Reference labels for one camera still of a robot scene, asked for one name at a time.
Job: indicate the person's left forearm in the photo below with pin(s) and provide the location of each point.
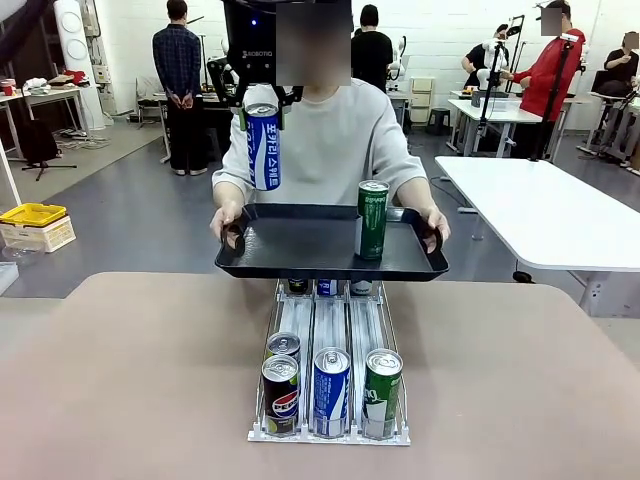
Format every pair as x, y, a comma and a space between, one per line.
417, 192

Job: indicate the person's right hand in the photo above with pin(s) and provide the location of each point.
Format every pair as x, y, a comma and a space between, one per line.
225, 215

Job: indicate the yellow plastic crate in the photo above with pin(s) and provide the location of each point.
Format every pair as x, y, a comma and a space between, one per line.
32, 214

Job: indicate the green soda can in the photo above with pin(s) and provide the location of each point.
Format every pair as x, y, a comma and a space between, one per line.
382, 395
372, 225
360, 288

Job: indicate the white standing air conditioner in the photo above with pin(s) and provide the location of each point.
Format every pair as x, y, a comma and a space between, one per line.
75, 50

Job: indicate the standing person in black top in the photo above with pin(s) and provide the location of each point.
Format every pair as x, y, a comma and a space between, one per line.
371, 50

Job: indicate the person in grey sweatshirt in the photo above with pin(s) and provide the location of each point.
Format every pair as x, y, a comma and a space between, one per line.
340, 140

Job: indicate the black Pepsi can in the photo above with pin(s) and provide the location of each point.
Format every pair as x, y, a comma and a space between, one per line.
282, 344
281, 400
298, 287

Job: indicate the white background desk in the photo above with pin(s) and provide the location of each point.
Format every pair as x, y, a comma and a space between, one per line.
500, 112

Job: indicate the cluttered white desk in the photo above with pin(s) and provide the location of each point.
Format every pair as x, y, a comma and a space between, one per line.
50, 92

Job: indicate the black tripod stand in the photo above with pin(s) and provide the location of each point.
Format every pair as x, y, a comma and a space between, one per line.
37, 142

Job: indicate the person's left hand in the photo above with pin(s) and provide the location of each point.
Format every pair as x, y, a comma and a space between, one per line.
440, 227

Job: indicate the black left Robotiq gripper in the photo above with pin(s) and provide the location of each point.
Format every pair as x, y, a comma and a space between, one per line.
250, 35

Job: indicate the white plastic crate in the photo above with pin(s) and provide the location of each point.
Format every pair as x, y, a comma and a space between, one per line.
40, 237

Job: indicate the blue Pocari Sweat can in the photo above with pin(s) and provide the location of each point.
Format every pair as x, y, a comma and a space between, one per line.
262, 150
331, 392
327, 287

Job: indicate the man in plaid shirt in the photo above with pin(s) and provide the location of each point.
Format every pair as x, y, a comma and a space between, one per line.
177, 65

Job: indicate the black plastic serving tray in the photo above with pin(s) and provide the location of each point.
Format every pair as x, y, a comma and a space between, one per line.
310, 245

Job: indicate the large white table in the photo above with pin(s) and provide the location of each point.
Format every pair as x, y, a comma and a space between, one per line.
550, 215

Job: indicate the black camera pole stand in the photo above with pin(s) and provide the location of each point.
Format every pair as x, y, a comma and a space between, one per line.
552, 100

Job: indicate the person in red jacket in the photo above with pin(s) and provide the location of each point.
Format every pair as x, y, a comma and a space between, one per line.
550, 70

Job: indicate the long-haired person in black clothes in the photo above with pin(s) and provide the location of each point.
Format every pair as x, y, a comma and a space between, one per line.
620, 60

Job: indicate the clear acrylic can rack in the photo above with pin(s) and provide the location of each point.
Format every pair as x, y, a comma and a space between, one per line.
330, 320

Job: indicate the person's right forearm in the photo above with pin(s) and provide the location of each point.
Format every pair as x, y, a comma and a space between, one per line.
229, 192

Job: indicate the seated person in black shirt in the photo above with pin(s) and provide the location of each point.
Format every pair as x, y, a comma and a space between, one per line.
482, 55

